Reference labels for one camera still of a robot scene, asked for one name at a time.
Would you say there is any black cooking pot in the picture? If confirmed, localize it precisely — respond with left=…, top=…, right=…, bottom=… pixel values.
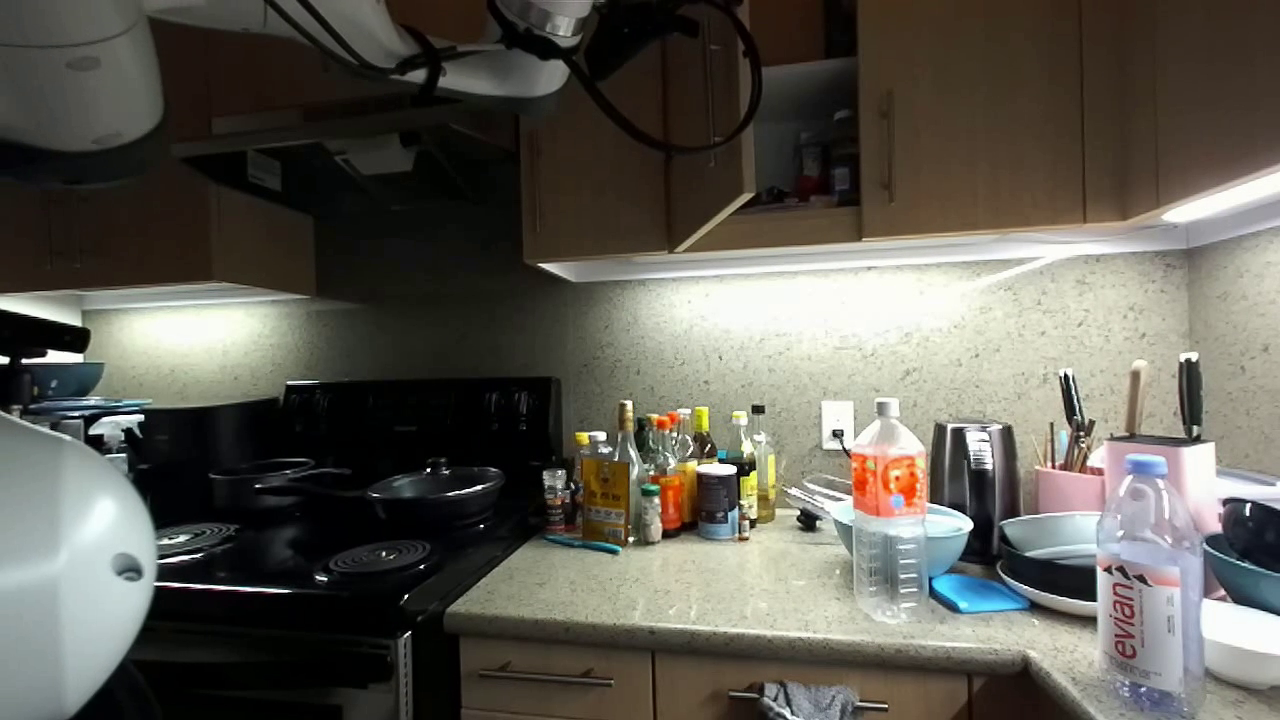
left=135, top=394, right=291, bottom=526

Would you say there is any black pan with lid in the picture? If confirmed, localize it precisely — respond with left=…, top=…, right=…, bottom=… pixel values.
left=360, top=454, right=508, bottom=538

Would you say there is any pink utensil holder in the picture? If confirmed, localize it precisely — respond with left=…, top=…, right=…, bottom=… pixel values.
left=1031, top=461, right=1108, bottom=518

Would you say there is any long under-cabinet light strip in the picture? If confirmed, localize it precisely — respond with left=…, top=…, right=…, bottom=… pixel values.
left=536, top=228, right=1191, bottom=287

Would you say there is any bottle with yellow pouch label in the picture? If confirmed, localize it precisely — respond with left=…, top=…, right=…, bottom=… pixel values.
left=582, top=394, right=643, bottom=546

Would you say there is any steel electric kettle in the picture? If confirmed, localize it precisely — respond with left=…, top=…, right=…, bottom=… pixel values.
left=928, top=416, right=1026, bottom=564

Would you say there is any black jar white lid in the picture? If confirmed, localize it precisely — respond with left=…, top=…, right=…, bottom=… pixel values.
left=692, top=461, right=744, bottom=533

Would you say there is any small condiment jar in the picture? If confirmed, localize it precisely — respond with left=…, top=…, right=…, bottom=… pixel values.
left=634, top=475, right=668, bottom=546

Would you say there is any clear bottle orange label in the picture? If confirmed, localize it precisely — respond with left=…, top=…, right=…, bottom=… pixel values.
left=850, top=394, right=933, bottom=629

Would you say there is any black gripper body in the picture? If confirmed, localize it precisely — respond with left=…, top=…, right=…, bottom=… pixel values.
left=582, top=0, right=699, bottom=80

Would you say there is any pale yellow oil bottle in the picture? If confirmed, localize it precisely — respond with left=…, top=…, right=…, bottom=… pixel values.
left=748, top=399, right=786, bottom=523

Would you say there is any wooden handled knife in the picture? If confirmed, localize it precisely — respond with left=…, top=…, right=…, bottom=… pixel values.
left=1119, top=356, right=1149, bottom=442

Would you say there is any black frying pan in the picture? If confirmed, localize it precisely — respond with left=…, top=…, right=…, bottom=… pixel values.
left=203, top=454, right=371, bottom=523

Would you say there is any dark bottle white cap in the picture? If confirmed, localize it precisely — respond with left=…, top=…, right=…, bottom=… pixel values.
left=725, top=407, right=764, bottom=526

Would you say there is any metal drawer handle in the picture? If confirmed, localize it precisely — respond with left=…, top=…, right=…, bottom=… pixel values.
left=725, top=682, right=896, bottom=720
left=476, top=659, right=619, bottom=695

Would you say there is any black electric stove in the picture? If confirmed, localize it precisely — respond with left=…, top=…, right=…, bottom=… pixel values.
left=127, top=376, right=563, bottom=720

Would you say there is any dark range hood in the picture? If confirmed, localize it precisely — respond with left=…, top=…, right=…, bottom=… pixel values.
left=170, top=100, right=532, bottom=228

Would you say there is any black handled knife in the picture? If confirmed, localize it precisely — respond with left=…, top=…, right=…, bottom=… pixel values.
left=1172, top=347, right=1209, bottom=442
left=1058, top=366, right=1090, bottom=472

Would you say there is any teal utensil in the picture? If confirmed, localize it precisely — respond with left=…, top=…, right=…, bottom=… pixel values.
left=545, top=533, right=629, bottom=560

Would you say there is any blue sponge cloth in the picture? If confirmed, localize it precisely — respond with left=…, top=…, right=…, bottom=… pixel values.
left=928, top=568, right=1031, bottom=620

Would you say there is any evian water bottle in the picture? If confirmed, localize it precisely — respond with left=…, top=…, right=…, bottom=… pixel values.
left=1093, top=453, right=1209, bottom=720

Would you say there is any white lidded spice jar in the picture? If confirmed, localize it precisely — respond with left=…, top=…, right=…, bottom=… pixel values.
left=541, top=464, right=582, bottom=538

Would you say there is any grey hanging towel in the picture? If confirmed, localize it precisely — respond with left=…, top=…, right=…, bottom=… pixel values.
left=758, top=676, right=863, bottom=720

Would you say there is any glass pot lid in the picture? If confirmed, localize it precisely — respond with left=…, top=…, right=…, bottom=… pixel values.
left=779, top=479, right=856, bottom=536

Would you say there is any white plate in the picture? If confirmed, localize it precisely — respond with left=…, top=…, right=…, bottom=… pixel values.
left=996, top=572, right=1104, bottom=622

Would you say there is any brown wall cabinet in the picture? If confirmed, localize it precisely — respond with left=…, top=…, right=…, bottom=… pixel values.
left=1082, top=0, right=1280, bottom=223
left=519, top=36, right=677, bottom=268
left=0, top=141, right=322, bottom=299

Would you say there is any yellow capped dark sauce bottle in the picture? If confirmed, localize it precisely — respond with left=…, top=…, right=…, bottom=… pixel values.
left=573, top=427, right=600, bottom=536

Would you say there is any silver coffee machine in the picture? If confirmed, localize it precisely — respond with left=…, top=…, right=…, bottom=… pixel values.
left=0, top=303, right=113, bottom=433

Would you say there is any red labelled bottle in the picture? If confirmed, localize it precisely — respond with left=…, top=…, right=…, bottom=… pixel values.
left=798, top=126, right=829, bottom=205

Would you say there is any white bowl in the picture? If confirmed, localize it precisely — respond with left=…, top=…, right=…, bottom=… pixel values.
left=1195, top=596, right=1280, bottom=695

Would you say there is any pink white knife block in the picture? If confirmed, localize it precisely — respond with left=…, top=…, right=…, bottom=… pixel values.
left=1101, top=433, right=1222, bottom=518

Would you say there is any orange capped sauce bottle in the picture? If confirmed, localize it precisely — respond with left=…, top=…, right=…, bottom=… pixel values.
left=648, top=407, right=699, bottom=538

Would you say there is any brown wooden cupboard door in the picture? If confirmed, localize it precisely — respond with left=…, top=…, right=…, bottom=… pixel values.
left=665, top=0, right=764, bottom=254

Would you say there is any closed brown cabinet door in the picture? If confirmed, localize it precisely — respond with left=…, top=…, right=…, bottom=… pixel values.
left=856, top=0, right=1083, bottom=244

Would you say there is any dark blue bowl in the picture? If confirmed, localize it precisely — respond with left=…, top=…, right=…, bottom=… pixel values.
left=1195, top=492, right=1280, bottom=620

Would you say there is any white wall outlet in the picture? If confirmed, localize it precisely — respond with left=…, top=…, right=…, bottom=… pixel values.
left=816, top=394, right=861, bottom=453

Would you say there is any pale grey shallow bowl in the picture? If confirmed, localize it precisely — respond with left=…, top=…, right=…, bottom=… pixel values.
left=996, top=509, right=1104, bottom=564

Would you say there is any light blue bowl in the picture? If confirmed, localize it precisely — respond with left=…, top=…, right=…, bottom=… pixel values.
left=829, top=497, right=977, bottom=581

